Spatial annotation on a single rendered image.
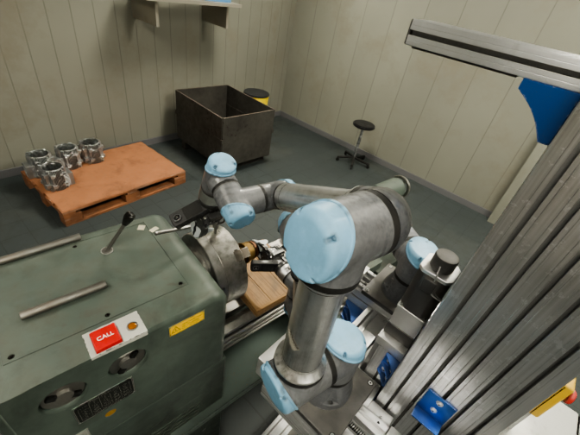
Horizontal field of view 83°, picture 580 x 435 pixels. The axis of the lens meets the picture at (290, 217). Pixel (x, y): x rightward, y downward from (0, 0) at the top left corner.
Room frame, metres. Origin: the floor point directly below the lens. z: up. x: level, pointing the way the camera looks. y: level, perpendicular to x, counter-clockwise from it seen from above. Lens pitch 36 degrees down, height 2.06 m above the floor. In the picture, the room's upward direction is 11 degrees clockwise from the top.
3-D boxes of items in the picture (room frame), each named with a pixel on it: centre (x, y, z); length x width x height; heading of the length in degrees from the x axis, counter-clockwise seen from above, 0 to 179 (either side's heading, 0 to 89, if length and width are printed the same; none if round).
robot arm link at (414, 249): (0.90, -0.47, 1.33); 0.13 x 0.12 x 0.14; 20
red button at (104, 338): (0.43, 0.39, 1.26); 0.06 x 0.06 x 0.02; 47
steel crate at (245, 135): (3.92, 1.05, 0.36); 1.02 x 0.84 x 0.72; 55
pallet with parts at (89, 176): (2.76, 1.92, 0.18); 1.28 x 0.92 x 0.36; 145
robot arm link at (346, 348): (0.48, -0.18, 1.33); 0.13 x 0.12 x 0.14; 131
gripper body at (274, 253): (1.01, 0.02, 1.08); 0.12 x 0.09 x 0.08; 46
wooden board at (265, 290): (1.10, 0.09, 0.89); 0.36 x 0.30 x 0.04; 47
